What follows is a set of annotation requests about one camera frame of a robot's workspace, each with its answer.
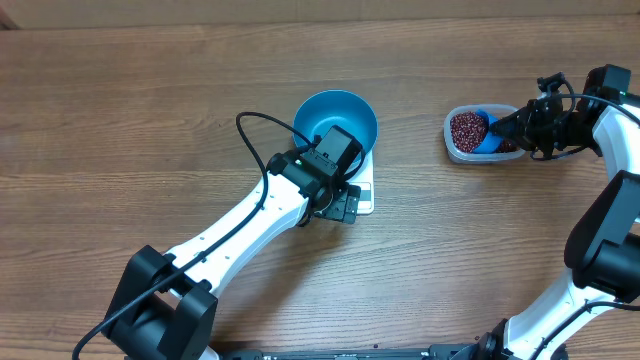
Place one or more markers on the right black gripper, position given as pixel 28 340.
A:
pixel 519 124

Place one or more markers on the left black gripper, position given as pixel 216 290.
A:
pixel 342 204

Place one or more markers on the blue plastic measuring scoop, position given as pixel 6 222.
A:
pixel 491 142

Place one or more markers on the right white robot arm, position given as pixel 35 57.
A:
pixel 601 255

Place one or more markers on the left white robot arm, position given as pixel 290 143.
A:
pixel 165 303

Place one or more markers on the white digital kitchen scale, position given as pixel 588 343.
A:
pixel 364 178

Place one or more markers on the blue metal bowl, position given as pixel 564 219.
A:
pixel 345 109

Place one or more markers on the red beans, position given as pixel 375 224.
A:
pixel 468 131

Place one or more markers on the clear plastic container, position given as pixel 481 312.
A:
pixel 456 156

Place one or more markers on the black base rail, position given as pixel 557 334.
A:
pixel 345 354

